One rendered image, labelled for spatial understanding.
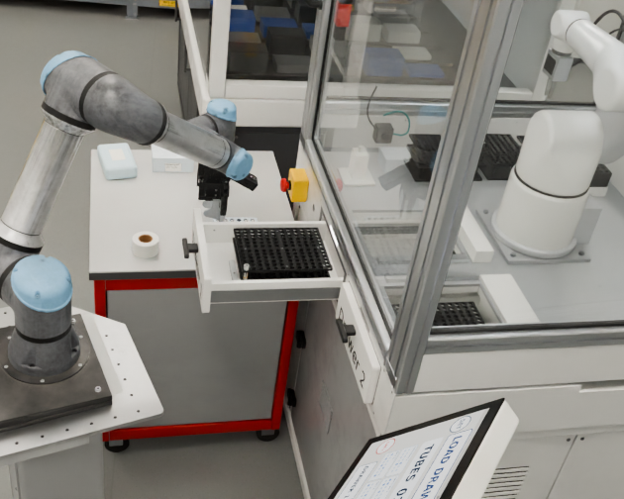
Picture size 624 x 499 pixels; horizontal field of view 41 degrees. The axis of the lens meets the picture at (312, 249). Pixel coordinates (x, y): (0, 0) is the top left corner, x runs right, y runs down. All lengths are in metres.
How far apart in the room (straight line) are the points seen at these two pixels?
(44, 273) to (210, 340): 0.76
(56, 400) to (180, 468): 0.95
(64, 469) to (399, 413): 0.81
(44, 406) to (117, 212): 0.77
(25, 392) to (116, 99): 0.64
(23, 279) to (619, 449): 1.39
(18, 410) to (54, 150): 0.53
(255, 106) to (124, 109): 1.13
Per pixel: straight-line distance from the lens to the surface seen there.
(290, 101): 2.78
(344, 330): 1.85
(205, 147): 1.87
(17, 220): 1.83
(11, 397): 1.85
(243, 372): 2.52
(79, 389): 1.85
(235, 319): 2.36
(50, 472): 2.07
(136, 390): 1.89
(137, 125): 1.69
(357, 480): 1.45
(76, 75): 1.74
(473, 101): 1.32
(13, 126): 4.44
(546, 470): 2.09
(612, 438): 2.08
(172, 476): 2.70
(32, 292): 1.75
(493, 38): 1.28
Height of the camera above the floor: 2.13
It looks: 36 degrees down
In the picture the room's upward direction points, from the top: 9 degrees clockwise
